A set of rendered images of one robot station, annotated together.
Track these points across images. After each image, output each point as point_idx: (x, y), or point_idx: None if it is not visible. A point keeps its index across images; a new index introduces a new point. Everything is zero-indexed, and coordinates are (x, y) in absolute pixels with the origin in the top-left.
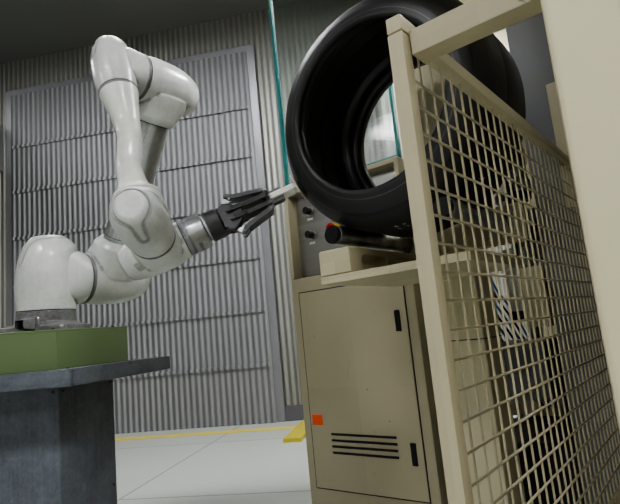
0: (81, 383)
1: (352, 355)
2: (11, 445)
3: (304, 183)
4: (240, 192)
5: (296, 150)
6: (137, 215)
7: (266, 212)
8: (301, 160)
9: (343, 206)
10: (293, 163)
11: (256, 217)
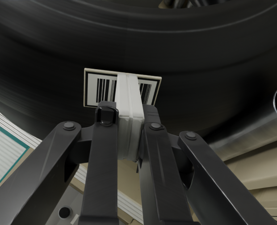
0: None
1: None
2: None
3: (147, 56)
4: None
5: (52, 5)
6: None
7: (211, 155)
8: (91, 14)
9: None
10: (66, 41)
11: (235, 197)
